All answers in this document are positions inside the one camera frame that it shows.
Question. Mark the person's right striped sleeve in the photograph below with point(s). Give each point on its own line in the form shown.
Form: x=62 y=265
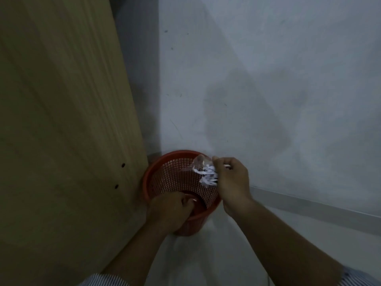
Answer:
x=358 y=278

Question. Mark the red mesh waste basket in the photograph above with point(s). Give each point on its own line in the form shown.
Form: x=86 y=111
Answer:
x=172 y=178

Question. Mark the person's striped sleeve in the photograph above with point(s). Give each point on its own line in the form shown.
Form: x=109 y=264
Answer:
x=358 y=278
x=104 y=280

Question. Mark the person's left hand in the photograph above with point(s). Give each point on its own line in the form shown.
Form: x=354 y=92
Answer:
x=166 y=211

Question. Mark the clear plastic bag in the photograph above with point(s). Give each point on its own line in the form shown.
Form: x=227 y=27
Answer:
x=202 y=161

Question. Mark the person's left striped sleeve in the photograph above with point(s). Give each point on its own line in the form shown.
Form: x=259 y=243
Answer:
x=104 y=280

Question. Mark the grey wall baseboard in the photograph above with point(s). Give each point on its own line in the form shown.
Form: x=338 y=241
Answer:
x=315 y=207

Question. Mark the person's right fingers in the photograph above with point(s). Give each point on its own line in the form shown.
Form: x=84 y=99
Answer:
x=222 y=169

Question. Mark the person's right hand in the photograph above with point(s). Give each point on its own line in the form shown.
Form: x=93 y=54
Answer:
x=235 y=187

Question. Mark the white shredded paper strips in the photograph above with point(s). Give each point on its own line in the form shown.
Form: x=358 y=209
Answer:
x=209 y=175

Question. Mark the light wooden cabinet panel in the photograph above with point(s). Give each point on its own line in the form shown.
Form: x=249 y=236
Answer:
x=59 y=131

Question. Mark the person's left thumb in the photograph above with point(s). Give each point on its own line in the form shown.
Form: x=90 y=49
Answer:
x=189 y=201

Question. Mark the person's right forearm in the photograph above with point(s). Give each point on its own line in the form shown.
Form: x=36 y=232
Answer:
x=282 y=244

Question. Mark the person's left forearm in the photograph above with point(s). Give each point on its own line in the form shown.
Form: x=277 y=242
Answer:
x=140 y=250

